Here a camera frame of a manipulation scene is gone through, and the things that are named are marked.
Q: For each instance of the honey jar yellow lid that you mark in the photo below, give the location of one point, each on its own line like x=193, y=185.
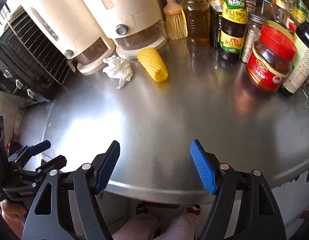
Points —
x=196, y=15

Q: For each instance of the cream grain dispenser left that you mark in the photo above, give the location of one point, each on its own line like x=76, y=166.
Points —
x=71, y=27

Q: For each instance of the red chili sauce jar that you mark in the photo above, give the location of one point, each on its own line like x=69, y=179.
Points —
x=270, y=62

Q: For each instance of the right red slipper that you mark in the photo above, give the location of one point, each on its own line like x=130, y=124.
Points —
x=193, y=209

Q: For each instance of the black toaster oven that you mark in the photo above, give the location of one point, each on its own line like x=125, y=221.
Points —
x=22, y=84

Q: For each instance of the spice shaker metal lid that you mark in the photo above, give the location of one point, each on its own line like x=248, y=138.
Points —
x=253, y=31

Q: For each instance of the left red slipper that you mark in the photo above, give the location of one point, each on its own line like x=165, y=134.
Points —
x=142, y=209

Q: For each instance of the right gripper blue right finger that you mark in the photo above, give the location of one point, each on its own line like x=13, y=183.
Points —
x=204, y=167

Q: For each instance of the white tissue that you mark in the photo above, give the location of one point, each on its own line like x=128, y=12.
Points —
x=118, y=68

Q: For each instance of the person's left hand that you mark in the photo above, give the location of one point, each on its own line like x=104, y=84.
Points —
x=12, y=213

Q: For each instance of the person's pink right leg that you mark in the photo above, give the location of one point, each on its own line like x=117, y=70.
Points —
x=183, y=227

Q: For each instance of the red slipper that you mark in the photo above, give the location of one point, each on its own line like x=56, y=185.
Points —
x=193, y=209
x=142, y=209

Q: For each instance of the wooden handled brush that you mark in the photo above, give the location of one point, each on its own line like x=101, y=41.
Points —
x=174, y=20

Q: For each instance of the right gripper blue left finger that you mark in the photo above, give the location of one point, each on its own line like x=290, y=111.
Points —
x=104, y=165

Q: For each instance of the cream grain dispenser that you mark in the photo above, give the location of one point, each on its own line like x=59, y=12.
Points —
x=71, y=27
x=133, y=25

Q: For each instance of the person's pink leg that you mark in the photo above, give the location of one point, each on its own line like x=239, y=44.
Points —
x=183, y=227
x=141, y=227

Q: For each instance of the wire oven rack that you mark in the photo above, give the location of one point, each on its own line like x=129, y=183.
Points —
x=38, y=56

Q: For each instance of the person's pink left leg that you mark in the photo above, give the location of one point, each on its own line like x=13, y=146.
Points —
x=141, y=227

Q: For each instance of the dark soy sauce bottle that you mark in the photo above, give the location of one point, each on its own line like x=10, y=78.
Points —
x=300, y=64

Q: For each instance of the oyster sauce bottle green label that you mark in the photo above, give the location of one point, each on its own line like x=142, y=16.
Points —
x=233, y=27

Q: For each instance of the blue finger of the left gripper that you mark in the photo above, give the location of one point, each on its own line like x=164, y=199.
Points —
x=39, y=148
x=56, y=163

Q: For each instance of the cream grain dispenser right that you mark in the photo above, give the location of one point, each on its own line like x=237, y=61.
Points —
x=133, y=25

